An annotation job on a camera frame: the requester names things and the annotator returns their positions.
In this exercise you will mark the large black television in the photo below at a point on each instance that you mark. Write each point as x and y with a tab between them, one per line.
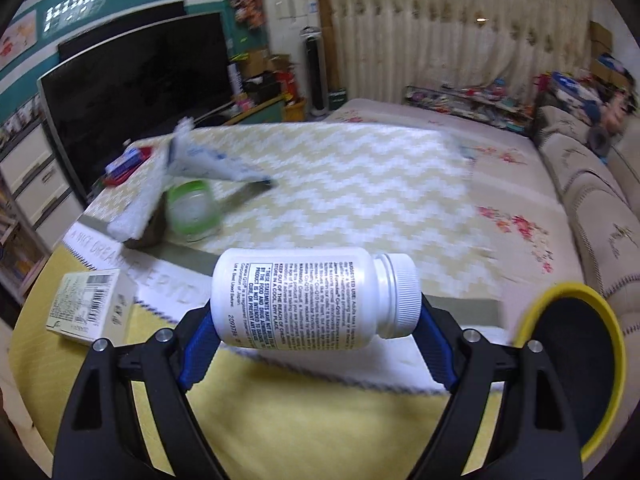
131	87

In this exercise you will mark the black tower fan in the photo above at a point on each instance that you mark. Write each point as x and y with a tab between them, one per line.
313	47

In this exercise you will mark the low toy shelf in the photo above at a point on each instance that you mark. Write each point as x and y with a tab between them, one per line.
489	105

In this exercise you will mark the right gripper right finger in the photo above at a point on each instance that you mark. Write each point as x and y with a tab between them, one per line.
535	436

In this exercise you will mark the beige embroidered curtain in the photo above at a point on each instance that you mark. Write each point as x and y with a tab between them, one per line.
384	46

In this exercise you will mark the yellow green tv stand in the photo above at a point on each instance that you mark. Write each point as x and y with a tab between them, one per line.
269	111

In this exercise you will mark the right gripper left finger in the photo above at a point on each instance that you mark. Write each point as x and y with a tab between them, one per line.
100	436

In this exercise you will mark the yellow rimmed trash bin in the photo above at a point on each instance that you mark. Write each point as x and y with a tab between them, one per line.
581	335

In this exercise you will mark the beige sofa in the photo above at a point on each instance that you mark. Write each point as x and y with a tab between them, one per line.
598	186

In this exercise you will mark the white foam net sleeve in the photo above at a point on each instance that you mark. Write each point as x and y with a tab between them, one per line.
131	222

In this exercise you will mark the white blue plastic pouch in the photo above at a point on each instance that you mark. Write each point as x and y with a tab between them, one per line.
190	160

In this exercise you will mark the floral floor mattress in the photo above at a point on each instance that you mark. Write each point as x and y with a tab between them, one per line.
514	195

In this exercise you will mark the small white green box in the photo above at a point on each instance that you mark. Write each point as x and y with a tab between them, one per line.
92	305

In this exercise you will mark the blue tissue pack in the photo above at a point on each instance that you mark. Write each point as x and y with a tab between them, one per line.
121	169

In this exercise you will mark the pile of plush toys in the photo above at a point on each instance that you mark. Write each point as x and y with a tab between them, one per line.
594	109

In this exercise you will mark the stacked cardboard boxes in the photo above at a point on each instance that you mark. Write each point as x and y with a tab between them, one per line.
600	47

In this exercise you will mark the chevron patterned table cloth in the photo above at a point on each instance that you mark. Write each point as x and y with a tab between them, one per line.
382	188

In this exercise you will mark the white tower air conditioner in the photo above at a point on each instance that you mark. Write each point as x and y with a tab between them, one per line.
284	20

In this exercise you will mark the white pill bottle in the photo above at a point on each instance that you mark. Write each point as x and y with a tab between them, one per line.
313	299

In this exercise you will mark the artificial flower bouquet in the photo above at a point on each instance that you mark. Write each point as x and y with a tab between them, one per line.
248	13

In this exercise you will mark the white drawer cabinet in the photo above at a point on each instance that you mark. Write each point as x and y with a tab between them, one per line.
38	185

